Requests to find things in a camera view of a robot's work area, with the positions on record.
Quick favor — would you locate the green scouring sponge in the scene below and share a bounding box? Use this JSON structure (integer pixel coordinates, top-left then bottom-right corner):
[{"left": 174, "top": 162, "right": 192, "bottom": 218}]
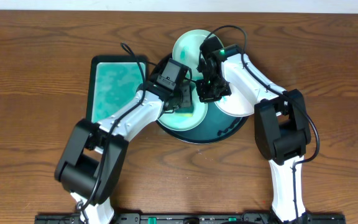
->
[{"left": 174, "top": 105, "right": 195, "bottom": 117}]

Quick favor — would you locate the mint green plate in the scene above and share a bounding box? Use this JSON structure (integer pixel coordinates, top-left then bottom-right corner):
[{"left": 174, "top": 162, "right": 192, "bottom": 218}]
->
[
  {"left": 172, "top": 29, "right": 210, "bottom": 81},
  {"left": 157, "top": 83, "right": 208, "bottom": 131}
]

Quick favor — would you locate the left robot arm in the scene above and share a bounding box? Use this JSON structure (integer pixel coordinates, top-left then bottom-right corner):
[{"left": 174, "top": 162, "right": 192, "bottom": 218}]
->
[{"left": 55, "top": 80, "right": 191, "bottom": 223}]

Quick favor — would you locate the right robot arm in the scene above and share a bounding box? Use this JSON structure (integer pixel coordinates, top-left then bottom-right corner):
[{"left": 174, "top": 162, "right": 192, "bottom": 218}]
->
[{"left": 196, "top": 40, "right": 318, "bottom": 223}]

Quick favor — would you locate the round black tray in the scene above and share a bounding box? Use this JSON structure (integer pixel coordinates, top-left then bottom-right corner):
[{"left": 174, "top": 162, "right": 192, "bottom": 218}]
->
[{"left": 149, "top": 52, "right": 251, "bottom": 144}]

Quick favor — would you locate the black rectangular water tray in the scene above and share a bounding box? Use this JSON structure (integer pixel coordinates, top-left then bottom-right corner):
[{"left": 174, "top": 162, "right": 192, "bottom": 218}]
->
[{"left": 85, "top": 55, "right": 148, "bottom": 123}]

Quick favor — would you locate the white plate with green smear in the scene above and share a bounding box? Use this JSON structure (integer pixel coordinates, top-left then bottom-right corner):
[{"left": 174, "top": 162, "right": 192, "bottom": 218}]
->
[{"left": 215, "top": 72, "right": 260, "bottom": 117}]

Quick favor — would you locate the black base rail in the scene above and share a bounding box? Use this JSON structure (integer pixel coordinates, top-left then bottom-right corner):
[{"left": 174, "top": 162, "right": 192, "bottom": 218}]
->
[{"left": 34, "top": 212, "right": 346, "bottom": 224}]

